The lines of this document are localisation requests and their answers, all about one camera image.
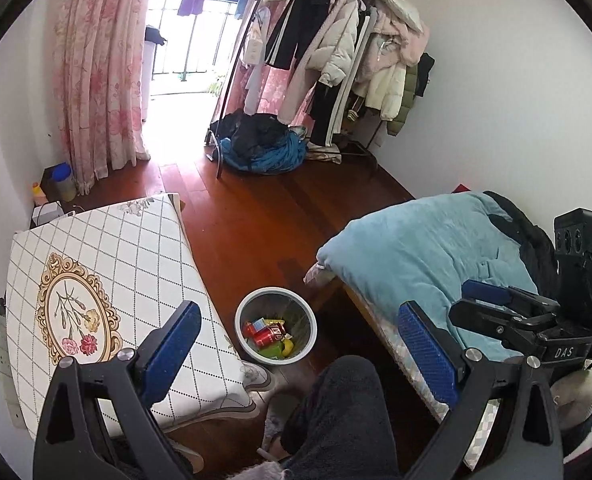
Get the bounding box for blue cap bottle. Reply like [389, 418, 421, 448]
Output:
[50, 162, 76, 203]

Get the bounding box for black clothes rack frame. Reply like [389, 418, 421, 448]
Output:
[205, 0, 260, 181]

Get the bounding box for light blue blanket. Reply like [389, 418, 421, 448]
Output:
[317, 192, 537, 361]

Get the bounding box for white trash bin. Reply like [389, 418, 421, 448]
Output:
[234, 287, 317, 366]

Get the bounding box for white checkered tablecloth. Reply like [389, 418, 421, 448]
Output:
[6, 193, 255, 436]

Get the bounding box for orange small bottle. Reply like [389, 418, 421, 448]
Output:
[32, 182, 48, 207]

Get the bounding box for pink floral curtain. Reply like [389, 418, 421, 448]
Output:
[53, 0, 149, 195]

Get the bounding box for yellow banana peel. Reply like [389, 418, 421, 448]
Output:
[281, 337, 295, 359]

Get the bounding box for blue clothes pile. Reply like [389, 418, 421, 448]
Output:
[209, 110, 308, 174]

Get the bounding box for green box in bin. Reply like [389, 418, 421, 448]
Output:
[258, 341, 284, 360]

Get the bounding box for blue red milk carton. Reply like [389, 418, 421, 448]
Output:
[241, 318, 268, 339]

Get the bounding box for person leg black pants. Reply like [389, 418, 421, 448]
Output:
[281, 356, 401, 479]

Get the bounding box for yellow guoba snack bag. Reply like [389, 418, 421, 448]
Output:
[263, 318, 285, 326]

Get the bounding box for hanging clothes on rack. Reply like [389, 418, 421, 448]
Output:
[226, 0, 429, 164]

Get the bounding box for red soda can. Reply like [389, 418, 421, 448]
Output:
[253, 324, 287, 349]

